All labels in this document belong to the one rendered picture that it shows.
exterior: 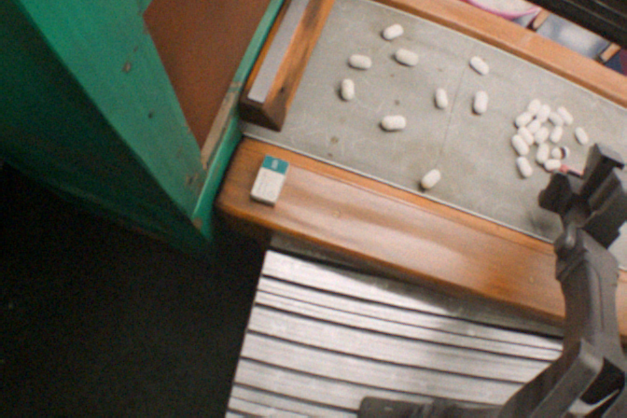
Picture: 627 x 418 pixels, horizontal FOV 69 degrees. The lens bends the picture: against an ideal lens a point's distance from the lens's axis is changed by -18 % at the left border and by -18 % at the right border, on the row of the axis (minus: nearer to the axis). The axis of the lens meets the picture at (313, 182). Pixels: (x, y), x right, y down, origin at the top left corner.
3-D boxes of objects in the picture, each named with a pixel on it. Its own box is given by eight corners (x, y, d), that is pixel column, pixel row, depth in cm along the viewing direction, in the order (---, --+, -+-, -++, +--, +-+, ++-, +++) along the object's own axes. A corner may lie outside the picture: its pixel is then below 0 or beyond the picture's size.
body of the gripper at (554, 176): (553, 164, 72) (563, 191, 66) (606, 187, 72) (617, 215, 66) (536, 200, 76) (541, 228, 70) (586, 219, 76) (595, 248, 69)
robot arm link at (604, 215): (602, 153, 63) (610, 190, 53) (644, 190, 62) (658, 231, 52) (553, 214, 69) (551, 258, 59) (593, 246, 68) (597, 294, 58)
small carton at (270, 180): (274, 205, 76) (274, 202, 74) (251, 197, 76) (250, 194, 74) (289, 166, 77) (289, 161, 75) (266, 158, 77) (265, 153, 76)
